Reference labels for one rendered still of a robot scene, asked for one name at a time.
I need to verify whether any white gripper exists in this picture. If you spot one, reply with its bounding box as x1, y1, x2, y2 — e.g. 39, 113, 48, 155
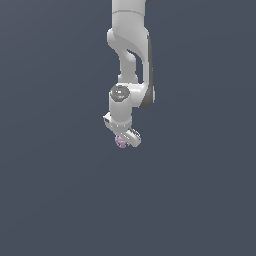
102, 112, 142, 148

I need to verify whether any small pink object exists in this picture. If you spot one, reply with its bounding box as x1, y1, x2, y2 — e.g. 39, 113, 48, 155
114, 134, 128, 149

